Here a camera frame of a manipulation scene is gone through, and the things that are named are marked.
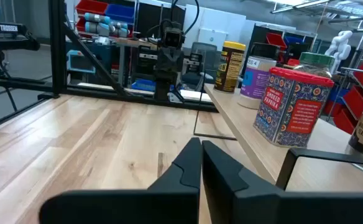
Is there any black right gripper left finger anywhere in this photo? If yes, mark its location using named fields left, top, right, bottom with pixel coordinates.
left=39, top=137, right=203, bottom=224

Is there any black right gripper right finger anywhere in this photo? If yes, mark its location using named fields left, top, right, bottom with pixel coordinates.
left=202, top=140, right=363, bottom=224

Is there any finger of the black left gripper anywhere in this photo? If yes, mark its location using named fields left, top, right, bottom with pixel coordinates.
left=170, top=49, right=185, bottom=75
left=155, top=49, right=171, bottom=75

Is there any chili onion jar yellow lid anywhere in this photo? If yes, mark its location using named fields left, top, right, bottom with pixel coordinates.
left=213, top=40, right=247, bottom=95

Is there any garlic powder jar purple label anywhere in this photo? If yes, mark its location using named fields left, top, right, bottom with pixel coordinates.
left=237, top=42, right=277, bottom=110

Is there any smoked paprika tin red lid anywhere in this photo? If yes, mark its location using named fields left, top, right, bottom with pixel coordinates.
left=253, top=66, right=336, bottom=148

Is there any oregano jar green lid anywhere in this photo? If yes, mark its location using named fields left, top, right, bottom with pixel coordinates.
left=293, top=52, right=336, bottom=79

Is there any blue storage bin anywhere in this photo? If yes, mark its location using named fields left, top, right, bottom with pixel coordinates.
left=104, top=3, right=136, bottom=24

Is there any blue box device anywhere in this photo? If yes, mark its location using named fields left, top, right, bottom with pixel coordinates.
left=66, top=49, right=97, bottom=75

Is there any red storage bin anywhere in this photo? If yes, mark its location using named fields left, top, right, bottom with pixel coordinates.
left=75, top=0, right=109, bottom=16

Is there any red storage bin rack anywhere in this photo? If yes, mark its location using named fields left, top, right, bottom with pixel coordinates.
left=323, top=32, right=363, bottom=135

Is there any white robot figure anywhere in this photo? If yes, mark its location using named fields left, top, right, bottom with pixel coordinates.
left=324, top=30, right=354, bottom=75

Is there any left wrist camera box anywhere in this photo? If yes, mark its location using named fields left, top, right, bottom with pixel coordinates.
left=162, top=27, right=186, bottom=48

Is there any wooden shelf with black frame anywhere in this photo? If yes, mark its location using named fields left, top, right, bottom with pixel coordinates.
left=193, top=70, right=363, bottom=192

